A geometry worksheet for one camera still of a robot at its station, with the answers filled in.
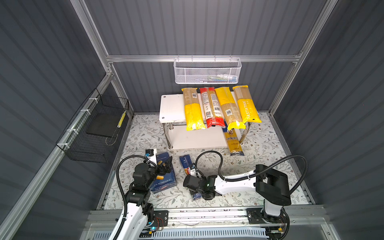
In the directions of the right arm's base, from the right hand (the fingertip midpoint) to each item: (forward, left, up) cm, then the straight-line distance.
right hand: (191, 185), depth 84 cm
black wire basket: (+14, +48, +29) cm, 58 cm away
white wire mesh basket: (+87, -12, +20) cm, 90 cm away
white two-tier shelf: (+25, +9, +33) cm, 43 cm away
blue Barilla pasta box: (0, +14, +7) cm, 16 cm away
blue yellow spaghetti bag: (+23, -26, +7) cm, 36 cm away
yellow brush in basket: (+25, +37, +28) cm, 53 cm away
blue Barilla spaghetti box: (+12, +3, +4) cm, 13 cm away
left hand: (+10, +15, +14) cm, 23 cm away
